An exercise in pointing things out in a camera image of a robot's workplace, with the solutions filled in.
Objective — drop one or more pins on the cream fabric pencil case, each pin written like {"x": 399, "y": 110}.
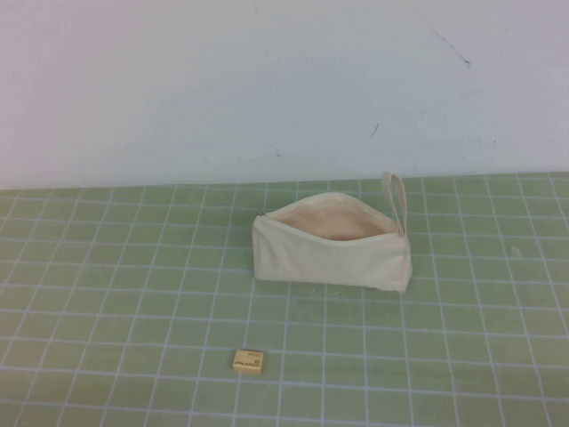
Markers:
{"x": 311, "y": 262}

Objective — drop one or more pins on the small yellow eraser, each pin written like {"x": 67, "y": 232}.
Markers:
{"x": 247, "y": 361}

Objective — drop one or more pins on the green grid tablecloth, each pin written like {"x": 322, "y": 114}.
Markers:
{"x": 133, "y": 289}

